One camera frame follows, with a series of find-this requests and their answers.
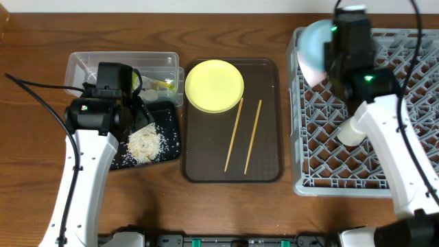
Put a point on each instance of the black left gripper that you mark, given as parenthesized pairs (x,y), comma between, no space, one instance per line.
(138,112)

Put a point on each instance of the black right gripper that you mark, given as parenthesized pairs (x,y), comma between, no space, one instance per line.
(341,73)

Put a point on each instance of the pink bowl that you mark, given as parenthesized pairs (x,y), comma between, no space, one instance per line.
(310,73)

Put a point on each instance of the light blue bowl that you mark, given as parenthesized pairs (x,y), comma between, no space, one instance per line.
(311,44)

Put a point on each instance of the white tissue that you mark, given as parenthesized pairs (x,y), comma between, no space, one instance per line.
(149,95)

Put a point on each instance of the pile of rice leftovers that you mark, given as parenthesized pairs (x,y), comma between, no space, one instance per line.
(149,145)

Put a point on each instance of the green yellow snack wrapper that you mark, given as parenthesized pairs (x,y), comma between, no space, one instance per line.
(144,83)

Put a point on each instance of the white cup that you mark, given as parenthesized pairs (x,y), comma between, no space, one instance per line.
(350,133)

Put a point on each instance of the wooden chopstick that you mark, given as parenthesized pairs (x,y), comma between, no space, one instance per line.
(254,129)
(232,139)

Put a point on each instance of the yellow round plate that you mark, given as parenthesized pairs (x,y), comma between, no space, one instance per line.
(214,86)

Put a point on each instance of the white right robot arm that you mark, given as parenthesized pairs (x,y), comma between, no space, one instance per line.
(375,99)

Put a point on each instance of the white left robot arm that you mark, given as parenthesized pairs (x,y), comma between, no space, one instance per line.
(96,122)

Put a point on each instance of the black plastic waste tray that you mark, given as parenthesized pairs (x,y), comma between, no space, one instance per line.
(166,122)

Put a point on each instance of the clear plastic waste bin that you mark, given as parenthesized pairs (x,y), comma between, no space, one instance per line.
(82,67)

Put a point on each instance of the grey dishwasher rack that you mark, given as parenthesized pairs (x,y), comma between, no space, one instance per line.
(321,165)

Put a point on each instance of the dark brown serving tray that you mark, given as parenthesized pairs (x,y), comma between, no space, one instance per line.
(207,135)

